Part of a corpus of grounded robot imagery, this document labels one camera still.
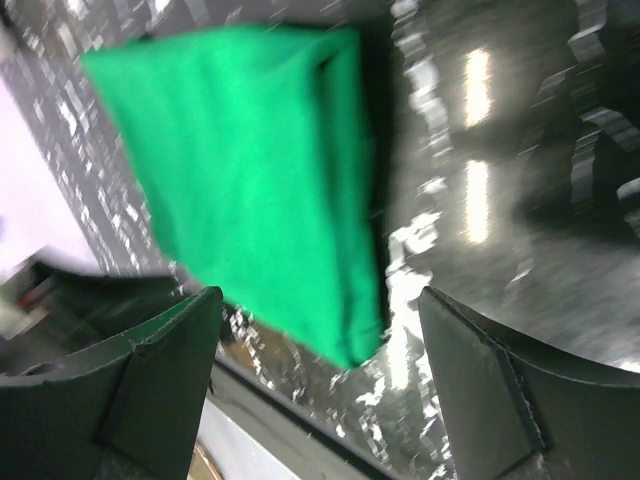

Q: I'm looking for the green t shirt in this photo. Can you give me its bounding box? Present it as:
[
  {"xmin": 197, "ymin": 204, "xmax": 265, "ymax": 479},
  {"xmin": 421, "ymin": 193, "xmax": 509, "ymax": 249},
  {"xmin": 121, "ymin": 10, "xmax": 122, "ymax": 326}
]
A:
[{"xmin": 80, "ymin": 25, "xmax": 384, "ymax": 369}]

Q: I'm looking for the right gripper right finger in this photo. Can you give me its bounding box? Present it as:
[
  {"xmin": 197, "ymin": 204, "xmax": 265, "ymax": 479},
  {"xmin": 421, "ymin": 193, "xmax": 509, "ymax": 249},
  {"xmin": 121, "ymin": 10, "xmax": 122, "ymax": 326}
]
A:
[{"xmin": 419, "ymin": 287, "xmax": 639, "ymax": 479}]

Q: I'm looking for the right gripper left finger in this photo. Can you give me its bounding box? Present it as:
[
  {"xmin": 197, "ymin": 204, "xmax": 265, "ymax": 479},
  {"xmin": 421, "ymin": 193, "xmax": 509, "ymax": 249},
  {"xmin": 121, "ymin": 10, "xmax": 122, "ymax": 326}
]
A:
[{"xmin": 1, "ymin": 287, "xmax": 223, "ymax": 479}]

